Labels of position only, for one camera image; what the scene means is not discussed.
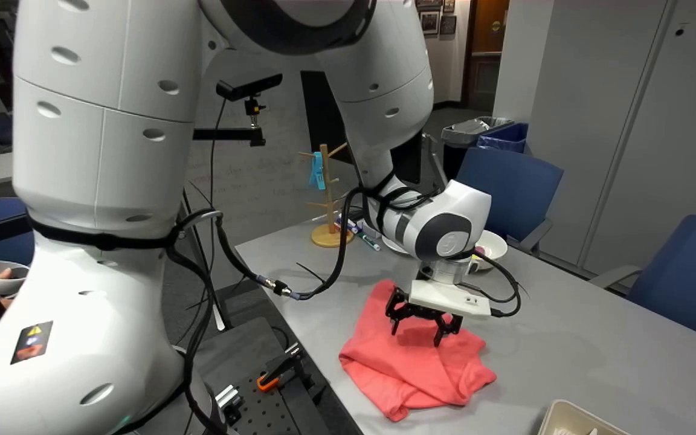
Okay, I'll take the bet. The orange shirt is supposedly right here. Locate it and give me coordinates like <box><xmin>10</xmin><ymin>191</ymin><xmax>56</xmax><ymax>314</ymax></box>
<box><xmin>335</xmin><ymin>277</ymin><xmax>501</xmax><ymax>422</ymax></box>

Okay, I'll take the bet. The black camera on stand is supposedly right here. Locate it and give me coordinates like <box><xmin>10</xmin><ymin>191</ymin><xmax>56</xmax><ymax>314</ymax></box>
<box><xmin>190</xmin><ymin>72</ymin><xmax>286</xmax><ymax>150</ymax></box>

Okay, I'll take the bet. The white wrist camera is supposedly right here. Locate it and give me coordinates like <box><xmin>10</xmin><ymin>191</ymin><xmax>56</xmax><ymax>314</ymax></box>
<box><xmin>405</xmin><ymin>276</ymin><xmax>496</xmax><ymax>321</ymax></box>

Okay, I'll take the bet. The wooden mug tree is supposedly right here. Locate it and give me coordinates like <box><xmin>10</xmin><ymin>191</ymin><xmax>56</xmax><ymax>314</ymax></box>
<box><xmin>307</xmin><ymin>143</ymin><xmax>360</xmax><ymax>252</ymax></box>

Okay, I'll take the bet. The grey storage cabinet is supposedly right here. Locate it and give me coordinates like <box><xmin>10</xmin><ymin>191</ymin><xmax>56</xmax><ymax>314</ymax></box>
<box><xmin>514</xmin><ymin>0</ymin><xmax>696</xmax><ymax>280</ymax></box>

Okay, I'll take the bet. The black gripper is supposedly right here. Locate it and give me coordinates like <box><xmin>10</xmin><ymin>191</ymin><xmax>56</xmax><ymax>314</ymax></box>
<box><xmin>383</xmin><ymin>285</ymin><xmax>463</xmax><ymax>351</ymax></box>

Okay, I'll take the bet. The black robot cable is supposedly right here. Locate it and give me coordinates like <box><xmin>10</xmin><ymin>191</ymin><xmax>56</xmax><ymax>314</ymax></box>
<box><xmin>164</xmin><ymin>184</ymin><xmax>524</xmax><ymax>321</ymax></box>

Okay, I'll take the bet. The white bowl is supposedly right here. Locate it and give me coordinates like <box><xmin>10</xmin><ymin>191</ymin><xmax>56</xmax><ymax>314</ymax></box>
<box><xmin>470</xmin><ymin>229</ymin><xmax>512</xmax><ymax>277</ymax></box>

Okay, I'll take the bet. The beige plastic tray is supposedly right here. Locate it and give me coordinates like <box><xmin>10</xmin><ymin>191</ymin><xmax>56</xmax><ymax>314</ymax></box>
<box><xmin>539</xmin><ymin>397</ymin><xmax>632</xmax><ymax>435</ymax></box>

